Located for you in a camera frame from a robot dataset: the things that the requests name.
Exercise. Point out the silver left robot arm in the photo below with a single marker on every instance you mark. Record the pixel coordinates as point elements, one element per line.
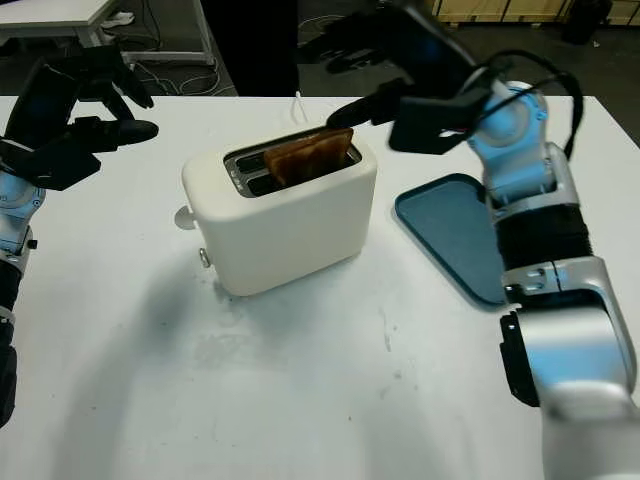
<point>10,210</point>

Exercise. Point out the blue plastic tray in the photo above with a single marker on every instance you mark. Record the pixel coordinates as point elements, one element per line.
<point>445,225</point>

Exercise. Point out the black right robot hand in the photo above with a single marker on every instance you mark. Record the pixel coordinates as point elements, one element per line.
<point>430,45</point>

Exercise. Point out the cream two-slot toaster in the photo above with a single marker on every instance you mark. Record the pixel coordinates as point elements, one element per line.
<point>280,240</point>

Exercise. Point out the browned toast slice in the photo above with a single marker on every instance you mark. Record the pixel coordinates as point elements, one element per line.
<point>305,160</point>

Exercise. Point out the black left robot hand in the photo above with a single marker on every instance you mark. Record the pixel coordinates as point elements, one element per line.
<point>45,100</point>

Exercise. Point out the white office desk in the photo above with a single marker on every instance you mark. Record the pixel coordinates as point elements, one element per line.
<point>50,12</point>

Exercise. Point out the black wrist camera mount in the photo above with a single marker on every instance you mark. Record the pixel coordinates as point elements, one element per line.
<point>50,167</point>
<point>425,125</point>

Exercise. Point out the black bag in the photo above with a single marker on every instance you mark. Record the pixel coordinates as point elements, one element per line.
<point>587,20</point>

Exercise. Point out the stacked cardboard boxes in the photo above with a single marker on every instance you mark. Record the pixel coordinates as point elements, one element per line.
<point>475,10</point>

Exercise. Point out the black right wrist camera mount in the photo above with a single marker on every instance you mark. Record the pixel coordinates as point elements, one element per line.
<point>425,125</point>

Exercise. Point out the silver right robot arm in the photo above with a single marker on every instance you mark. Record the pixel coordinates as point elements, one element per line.
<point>575,325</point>

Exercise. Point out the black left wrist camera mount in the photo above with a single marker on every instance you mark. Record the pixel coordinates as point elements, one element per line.
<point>50,167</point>

